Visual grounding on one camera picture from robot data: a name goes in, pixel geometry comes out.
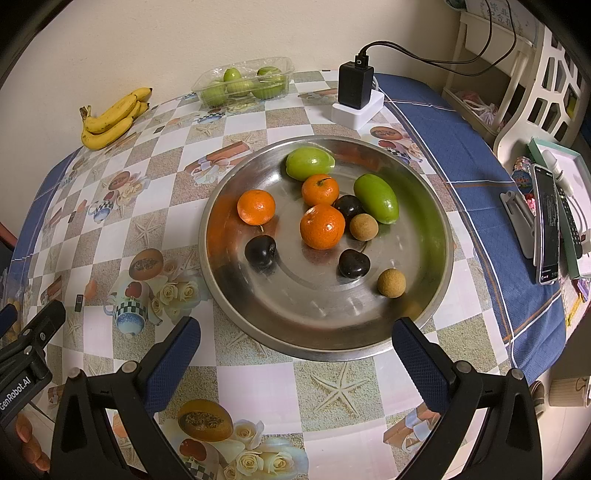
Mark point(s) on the brown longan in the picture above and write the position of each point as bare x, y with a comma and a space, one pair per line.
391, 282
364, 227

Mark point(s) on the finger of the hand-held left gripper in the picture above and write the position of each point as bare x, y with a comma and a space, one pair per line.
7, 321
41, 325

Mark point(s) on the large orange tangerine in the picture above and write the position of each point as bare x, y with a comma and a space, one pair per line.
322, 227

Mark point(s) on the grey phone stand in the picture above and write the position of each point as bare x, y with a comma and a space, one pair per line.
519, 217

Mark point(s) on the white power strip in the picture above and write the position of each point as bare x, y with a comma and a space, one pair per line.
355, 117

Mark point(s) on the black charger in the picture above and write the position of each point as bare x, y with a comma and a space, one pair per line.
354, 85

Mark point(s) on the white plastic rack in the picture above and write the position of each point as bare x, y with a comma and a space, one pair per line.
461, 55

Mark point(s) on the person's left hand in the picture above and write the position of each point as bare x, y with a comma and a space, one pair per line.
30, 436

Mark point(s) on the orange tangerine with stem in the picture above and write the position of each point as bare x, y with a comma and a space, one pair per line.
320, 191

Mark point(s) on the blue striped tablecloth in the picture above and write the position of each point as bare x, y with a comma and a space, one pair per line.
461, 152

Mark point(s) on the plastic bag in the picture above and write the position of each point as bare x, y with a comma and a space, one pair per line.
480, 110

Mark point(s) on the clear plastic fruit tray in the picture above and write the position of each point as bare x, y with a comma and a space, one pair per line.
203, 85

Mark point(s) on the white printed wall paper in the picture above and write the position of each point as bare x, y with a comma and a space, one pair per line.
526, 23

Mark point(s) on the white plastic chair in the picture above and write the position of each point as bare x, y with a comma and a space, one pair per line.
517, 129

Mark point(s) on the black remote control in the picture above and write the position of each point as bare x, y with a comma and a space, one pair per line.
570, 226

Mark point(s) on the pale green box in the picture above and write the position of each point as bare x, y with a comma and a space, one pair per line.
577, 170

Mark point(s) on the pale green mango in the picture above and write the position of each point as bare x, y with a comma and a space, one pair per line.
309, 164

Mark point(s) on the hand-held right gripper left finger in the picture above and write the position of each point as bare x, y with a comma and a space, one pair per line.
178, 360

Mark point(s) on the yellow banana bunch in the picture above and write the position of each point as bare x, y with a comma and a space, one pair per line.
111, 122

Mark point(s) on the white tube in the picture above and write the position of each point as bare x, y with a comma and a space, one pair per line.
550, 161

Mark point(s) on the elongated green mango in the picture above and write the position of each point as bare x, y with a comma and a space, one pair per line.
376, 198

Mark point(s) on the black smartphone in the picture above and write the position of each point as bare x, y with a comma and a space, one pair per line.
547, 230

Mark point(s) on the large steel bowl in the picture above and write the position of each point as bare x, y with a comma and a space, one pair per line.
300, 314

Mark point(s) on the yellow printed card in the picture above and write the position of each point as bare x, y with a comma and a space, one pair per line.
575, 300

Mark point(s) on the group of green jujubes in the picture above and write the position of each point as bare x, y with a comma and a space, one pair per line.
233, 76

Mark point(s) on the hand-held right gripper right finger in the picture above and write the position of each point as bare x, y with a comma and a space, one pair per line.
418, 364

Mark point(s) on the small colourful tin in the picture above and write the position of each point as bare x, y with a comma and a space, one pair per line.
524, 177

